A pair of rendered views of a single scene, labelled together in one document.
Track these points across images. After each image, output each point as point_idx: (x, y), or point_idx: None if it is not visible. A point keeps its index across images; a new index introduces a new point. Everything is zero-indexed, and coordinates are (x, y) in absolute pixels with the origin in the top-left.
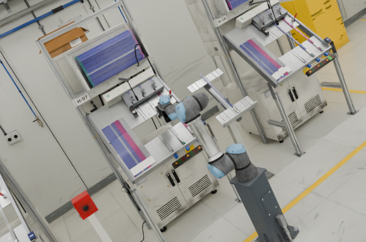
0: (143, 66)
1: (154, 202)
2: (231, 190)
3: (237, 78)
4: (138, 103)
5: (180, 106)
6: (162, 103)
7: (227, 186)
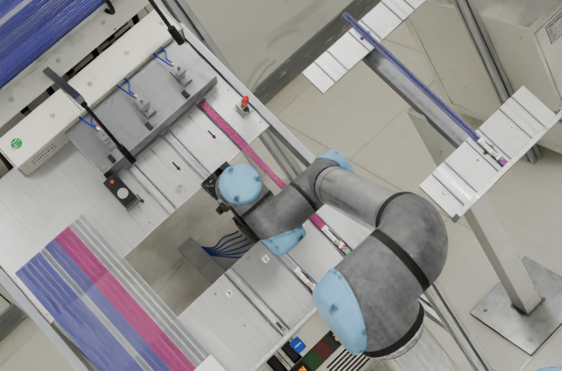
0: (130, 8)
1: None
2: (457, 346)
3: None
4: (134, 155)
5: (338, 299)
6: (233, 202)
7: (439, 328)
